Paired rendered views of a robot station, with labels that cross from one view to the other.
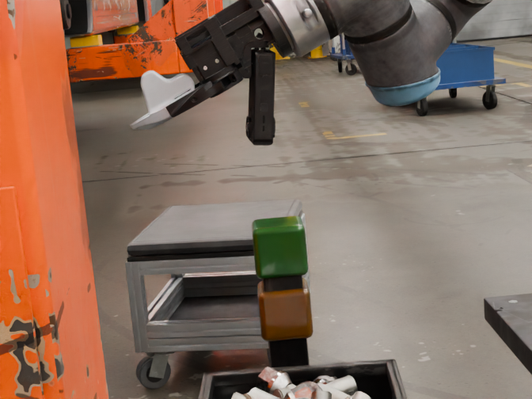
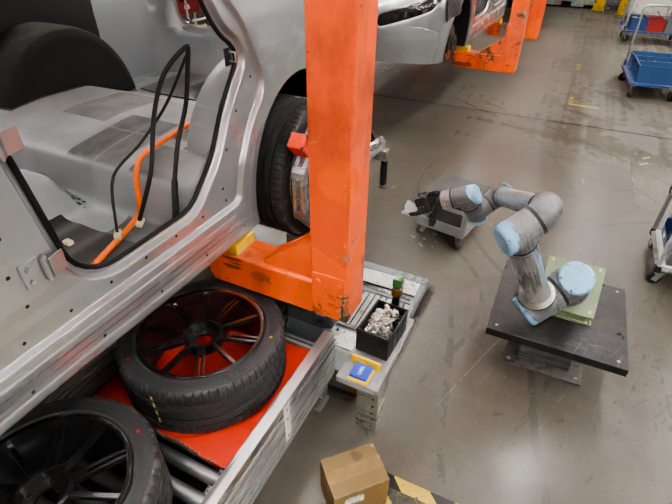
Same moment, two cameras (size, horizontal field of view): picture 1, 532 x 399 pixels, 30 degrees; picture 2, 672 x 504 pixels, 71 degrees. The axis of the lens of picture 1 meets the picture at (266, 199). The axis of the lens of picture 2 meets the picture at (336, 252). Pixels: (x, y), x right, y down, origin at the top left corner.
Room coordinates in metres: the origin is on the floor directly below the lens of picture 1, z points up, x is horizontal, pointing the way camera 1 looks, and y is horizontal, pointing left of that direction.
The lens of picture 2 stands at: (-0.73, -0.45, 1.86)
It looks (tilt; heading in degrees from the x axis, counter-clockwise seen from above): 35 degrees down; 27
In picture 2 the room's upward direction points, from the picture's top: 1 degrees clockwise
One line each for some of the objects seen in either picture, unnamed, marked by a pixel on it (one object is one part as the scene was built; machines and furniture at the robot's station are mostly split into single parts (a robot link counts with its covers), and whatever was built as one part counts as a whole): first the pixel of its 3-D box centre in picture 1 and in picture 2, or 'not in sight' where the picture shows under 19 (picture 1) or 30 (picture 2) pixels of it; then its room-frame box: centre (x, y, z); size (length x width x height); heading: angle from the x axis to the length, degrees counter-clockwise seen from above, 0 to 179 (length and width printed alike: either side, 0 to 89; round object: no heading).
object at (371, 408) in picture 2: not in sight; (371, 389); (0.51, -0.01, 0.21); 0.10 x 0.10 x 0.42; 1
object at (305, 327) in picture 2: not in sight; (304, 304); (0.81, 0.49, 0.26); 0.42 x 0.18 x 0.35; 91
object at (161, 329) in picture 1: (224, 290); (451, 209); (2.24, 0.12, 0.17); 0.43 x 0.36 x 0.34; 171
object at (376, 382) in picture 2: not in sight; (377, 348); (0.54, -0.01, 0.44); 0.43 x 0.17 x 0.03; 1
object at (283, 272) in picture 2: not in sight; (266, 252); (0.60, 0.54, 0.69); 0.52 x 0.17 x 0.35; 91
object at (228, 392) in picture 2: not in sight; (205, 348); (0.25, 0.64, 0.39); 0.66 x 0.66 x 0.24
